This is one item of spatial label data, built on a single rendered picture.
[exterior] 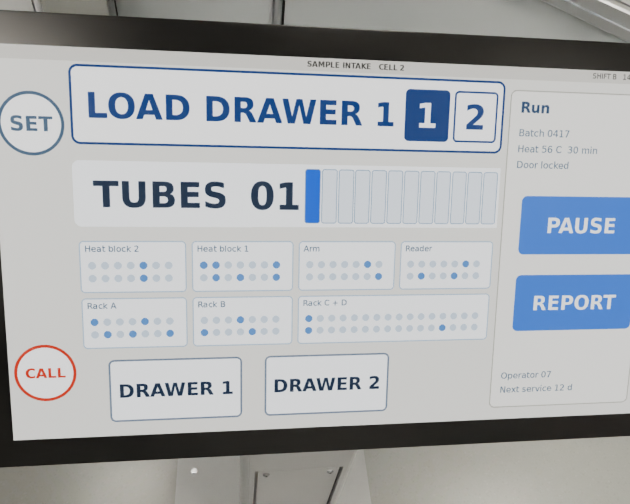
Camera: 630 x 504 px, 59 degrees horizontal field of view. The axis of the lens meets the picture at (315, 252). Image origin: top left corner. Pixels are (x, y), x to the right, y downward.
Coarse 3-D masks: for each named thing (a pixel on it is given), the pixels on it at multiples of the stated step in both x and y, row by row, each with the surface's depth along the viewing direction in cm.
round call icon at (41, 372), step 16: (16, 352) 39; (32, 352) 39; (48, 352) 39; (64, 352) 39; (16, 368) 39; (32, 368) 39; (48, 368) 39; (64, 368) 39; (16, 384) 39; (32, 384) 39; (48, 384) 39; (64, 384) 39; (16, 400) 39; (32, 400) 39; (48, 400) 39; (64, 400) 40
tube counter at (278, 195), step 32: (256, 192) 39; (288, 192) 39; (320, 192) 40; (352, 192) 40; (384, 192) 40; (416, 192) 41; (448, 192) 41; (480, 192) 41; (256, 224) 39; (288, 224) 40; (320, 224) 40; (352, 224) 40; (384, 224) 41; (416, 224) 41; (448, 224) 41; (480, 224) 42
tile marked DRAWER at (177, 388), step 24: (120, 360) 40; (144, 360) 40; (168, 360) 40; (192, 360) 40; (216, 360) 41; (240, 360) 41; (120, 384) 40; (144, 384) 40; (168, 384) 40; (192, 384) 41; (216, 384) 41; (240, 384) 41; (120, 408) 40; (144, 408) 40; (168, 408) 41; (192, 408) 41; (216, 408) 41; (240, 408) 41
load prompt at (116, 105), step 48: (96, 96) 37; (144, 96) 37; (192, 96) 37; (240, 96) 38; (288, 96) 38; (336, 96) 39; (384, 96) 39; (432, 96) 40; (480, 96) 40; (96, 144) 37; (144, 144) 38; (192, 144) 38; (240, 144) 38; (288, 144) 39; (336, 144) 39; (384, 144) 40; (432, 144) 40; (480, 144) 41
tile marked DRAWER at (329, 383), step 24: (264, 360) 41; (288, 360) 41; (312, 360) 42; (336, 360) 42; (360, 360) 42; (384, 360) 42; (264, 384) 41; (288, 384) 42; (312, 384) 42; (336, 384) 42; (360, 384) 42; (384, 384) 43; (264, 408) 42; (288, 408) 42; (312, 408) 42; (336, 408) 42; (360, 408) 43; (384, 408) 43
